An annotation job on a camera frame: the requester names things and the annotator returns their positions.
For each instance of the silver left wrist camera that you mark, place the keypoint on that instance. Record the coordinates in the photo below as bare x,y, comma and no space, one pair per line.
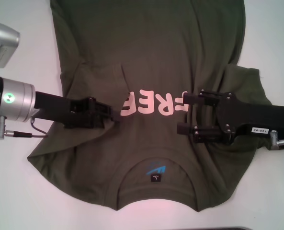
3,43

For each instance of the dark green printed T-shirt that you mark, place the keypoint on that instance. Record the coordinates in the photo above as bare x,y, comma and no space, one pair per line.
156,48

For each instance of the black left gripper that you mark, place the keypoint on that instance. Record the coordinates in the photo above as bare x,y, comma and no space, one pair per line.
79,112

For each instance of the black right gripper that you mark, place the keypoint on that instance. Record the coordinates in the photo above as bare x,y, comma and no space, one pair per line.
254,119

